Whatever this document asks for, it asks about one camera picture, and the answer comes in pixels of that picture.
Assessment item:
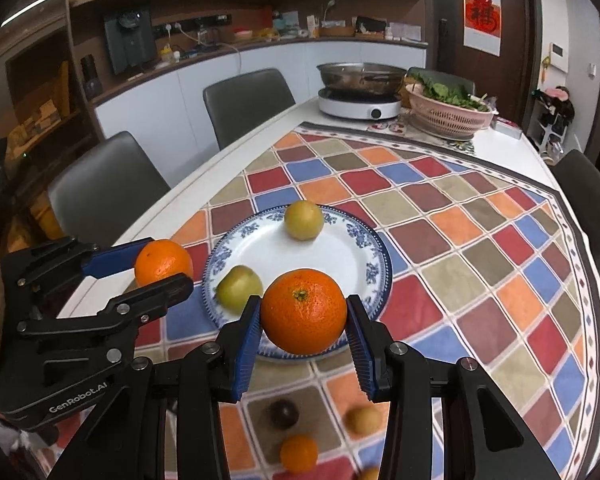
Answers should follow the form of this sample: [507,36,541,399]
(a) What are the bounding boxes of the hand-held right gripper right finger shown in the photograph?
[346,295,562,480]

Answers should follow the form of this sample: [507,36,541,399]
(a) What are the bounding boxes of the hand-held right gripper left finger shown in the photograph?
[47,295,262,480]

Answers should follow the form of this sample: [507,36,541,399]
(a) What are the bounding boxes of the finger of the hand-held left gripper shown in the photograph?
[16,273,196,341]
[0,236,155,288]

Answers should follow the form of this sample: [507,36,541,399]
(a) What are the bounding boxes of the large orange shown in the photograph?
[260,269,348,357]
[134,239,195,288]

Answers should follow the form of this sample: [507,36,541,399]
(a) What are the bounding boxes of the small tan round fruit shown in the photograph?
[343,406,382,436]

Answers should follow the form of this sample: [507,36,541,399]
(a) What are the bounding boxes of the dark purple plum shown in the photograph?
[267,399,300,430]

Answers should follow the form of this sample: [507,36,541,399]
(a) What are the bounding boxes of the blue patterned white plate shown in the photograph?
[201,205,393,362]

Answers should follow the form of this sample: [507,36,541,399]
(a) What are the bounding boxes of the small tangerine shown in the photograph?
[280,435,320,475]

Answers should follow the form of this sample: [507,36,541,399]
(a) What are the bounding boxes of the green apple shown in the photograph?
[216,266,264,309]

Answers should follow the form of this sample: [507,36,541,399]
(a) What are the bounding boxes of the yellow-green apple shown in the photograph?
[284,200,325,241]

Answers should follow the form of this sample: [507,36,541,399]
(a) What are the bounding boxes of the colourful checkered tablecloth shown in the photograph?
[125,120,600,480]

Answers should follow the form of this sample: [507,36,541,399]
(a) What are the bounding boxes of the white base cabinet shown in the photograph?
[87,40,428,148]

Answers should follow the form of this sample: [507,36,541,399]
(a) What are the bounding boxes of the black water dispenser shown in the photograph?
[104,2,158,76]

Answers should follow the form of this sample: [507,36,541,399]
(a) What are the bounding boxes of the patterned placemat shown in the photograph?
[367,112,476,153]

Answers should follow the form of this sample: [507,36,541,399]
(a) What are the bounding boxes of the white induction cooker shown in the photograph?
[317,87,403,122]

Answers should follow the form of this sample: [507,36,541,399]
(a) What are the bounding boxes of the pink colander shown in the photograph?
[406,87,496,141]

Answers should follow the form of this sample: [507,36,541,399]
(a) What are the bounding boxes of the small flat box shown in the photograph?
[492,117,523,140]

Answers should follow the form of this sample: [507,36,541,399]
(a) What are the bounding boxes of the green leafy vegetables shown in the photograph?
[405,71,491,111]

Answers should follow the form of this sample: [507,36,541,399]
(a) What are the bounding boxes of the stainless steel pot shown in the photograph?
[316,61,408,97]

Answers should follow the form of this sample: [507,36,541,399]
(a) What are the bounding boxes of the white storage rack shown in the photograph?
[527,85,576,161]

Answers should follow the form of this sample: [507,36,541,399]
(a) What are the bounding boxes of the black bag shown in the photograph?
[355,16,387,35]

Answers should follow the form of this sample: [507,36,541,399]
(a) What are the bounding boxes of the brown door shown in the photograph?
[427,0,541,136]

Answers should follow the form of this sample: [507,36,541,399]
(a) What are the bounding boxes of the wall poster with red ornament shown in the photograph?
[462,0,502,56]

